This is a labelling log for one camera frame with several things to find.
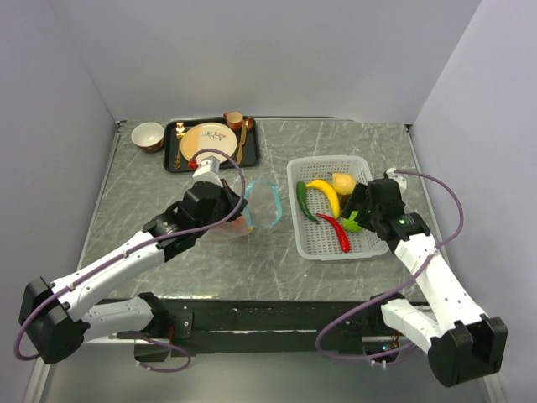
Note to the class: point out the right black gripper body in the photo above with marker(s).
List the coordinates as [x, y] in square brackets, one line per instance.
[368, 216]

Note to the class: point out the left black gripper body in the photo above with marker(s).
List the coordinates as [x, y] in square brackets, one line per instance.
[226, 208]

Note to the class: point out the yellow toy potato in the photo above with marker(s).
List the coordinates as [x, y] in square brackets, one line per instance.
[343, 183]

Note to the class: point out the green toy fruit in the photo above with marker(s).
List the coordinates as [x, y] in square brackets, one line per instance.
[350, 224]

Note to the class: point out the orange toy pumpkin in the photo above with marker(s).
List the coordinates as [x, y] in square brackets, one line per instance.
[240, 222]

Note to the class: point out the yellow toy banana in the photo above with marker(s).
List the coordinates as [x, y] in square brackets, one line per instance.
[330, 194]

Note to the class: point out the red chili pepper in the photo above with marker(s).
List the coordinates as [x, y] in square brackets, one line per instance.
[344, 242]

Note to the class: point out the clear zip top bag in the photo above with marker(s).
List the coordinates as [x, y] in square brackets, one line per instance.
[263, 211]

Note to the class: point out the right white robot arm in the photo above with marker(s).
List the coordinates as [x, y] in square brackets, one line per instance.
[460, 340]

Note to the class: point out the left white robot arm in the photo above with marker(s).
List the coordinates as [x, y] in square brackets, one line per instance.
[59, 316]

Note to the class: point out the white plastic basket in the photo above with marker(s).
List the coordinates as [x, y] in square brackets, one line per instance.
[319, 241]

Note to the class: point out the green chili pepper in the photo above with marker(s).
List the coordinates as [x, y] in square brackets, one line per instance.
[300, 190]

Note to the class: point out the black serving tray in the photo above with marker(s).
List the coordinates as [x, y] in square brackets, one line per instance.
[251, 152]

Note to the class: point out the orange and cream plate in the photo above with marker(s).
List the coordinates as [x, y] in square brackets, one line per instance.
[208, 136]

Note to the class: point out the gold fork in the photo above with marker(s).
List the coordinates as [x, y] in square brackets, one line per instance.
[179, 133]

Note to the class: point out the gold knife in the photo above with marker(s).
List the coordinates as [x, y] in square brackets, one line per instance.
[241, 142]

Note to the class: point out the white and red bowl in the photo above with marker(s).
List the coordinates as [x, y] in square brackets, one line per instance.
[148, 137]

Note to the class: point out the orange cup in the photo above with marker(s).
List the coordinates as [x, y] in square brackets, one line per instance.
[234, 120]

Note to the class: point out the gold spoon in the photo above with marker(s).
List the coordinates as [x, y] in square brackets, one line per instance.
[249, 123]

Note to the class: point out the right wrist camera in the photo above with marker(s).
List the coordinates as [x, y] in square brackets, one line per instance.
[400, 179]

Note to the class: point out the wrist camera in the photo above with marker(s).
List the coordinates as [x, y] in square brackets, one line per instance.
[400, 179]
[206, 170]

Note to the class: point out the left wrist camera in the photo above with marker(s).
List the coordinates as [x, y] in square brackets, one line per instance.
[206, 170]

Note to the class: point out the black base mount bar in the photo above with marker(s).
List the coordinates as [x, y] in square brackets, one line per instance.
[219, 326]

